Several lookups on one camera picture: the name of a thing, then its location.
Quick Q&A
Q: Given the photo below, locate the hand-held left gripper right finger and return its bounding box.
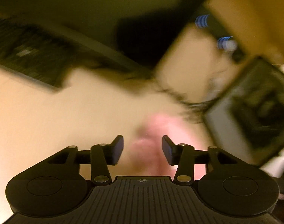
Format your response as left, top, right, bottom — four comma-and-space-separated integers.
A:
162, 135, 237, 184

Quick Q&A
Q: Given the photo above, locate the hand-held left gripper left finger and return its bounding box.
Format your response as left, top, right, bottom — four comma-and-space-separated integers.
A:
47, 135, 124, 184

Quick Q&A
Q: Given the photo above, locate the pink ribbed sweater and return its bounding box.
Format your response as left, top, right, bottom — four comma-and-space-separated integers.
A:
130, 113, 208, 178

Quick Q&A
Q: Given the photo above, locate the black-framed monitor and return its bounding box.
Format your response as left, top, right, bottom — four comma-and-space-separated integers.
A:
203, 55, 284, 168

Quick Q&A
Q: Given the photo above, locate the black device with blue lights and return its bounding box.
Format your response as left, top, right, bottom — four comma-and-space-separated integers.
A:
179, 5, 247, 63

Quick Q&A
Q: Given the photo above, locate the black keyboard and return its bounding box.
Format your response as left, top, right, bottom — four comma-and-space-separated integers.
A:
0, 17, 72, 91

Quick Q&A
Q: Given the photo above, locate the black computer monitor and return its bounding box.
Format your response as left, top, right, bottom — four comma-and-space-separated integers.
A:
0, 0, 208, 80

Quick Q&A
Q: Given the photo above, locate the bundle of black cables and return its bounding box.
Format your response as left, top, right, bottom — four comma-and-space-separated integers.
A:
156, 79, 218, 123

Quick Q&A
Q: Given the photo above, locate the white plug and cable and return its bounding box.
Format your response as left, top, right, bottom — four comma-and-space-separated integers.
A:
206, 38, 237, 101

